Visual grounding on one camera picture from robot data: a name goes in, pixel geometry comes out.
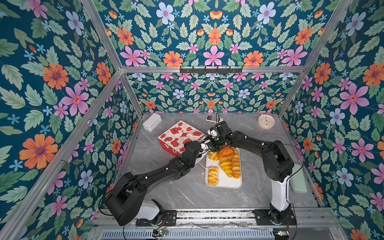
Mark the reddish brown long loaf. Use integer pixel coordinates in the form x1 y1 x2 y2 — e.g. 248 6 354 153
218 146 235 161

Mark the red white paper bag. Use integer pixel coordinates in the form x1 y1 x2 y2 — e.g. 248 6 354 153
158 121 206 157

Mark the small yellow bun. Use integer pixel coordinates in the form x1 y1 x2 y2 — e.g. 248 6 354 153
207 152 219 161

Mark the long twisted bread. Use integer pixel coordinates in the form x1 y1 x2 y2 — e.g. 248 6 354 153
231 149 241 179

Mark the pale cream bread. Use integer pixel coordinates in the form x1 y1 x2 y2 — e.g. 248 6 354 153
219 159 233 178

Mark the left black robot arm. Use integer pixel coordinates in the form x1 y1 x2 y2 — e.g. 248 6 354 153
105 140 213 226

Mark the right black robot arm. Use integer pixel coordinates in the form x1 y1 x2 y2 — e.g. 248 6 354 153
207 121 294 225

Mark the white remote control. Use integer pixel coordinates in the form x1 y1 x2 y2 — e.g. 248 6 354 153
206 116 224 124

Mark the white rectangular tray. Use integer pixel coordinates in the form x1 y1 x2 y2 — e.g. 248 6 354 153
205 148 243 189

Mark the pink round clock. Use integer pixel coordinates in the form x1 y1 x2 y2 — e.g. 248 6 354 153
258 114 276 130

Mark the white plastic box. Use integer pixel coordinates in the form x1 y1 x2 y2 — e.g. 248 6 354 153
143 113 162 132

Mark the pale green object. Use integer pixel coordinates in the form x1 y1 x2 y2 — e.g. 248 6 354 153
290 164 308 194

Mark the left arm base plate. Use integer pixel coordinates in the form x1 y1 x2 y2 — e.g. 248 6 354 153
136 210 178 227

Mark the black hook rail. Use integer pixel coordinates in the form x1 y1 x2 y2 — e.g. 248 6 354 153
179 66 243 75

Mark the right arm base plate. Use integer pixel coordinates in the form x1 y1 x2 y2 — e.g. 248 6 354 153
252 208 297 226

